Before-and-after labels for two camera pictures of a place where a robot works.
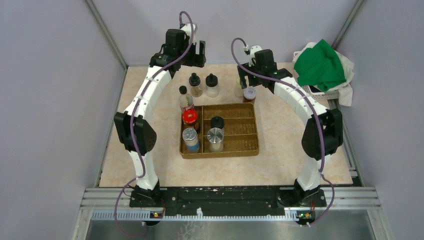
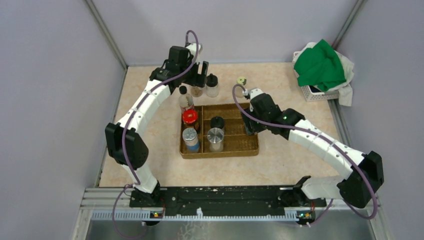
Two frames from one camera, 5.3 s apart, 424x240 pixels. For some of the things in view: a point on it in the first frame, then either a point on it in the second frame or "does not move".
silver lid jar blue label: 190,136 does not move
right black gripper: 243,74 to 250,125
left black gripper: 196,60 to 198,80
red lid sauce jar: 190,119 does not move
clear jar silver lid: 215,137 does not move
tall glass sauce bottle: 186,101 does not move
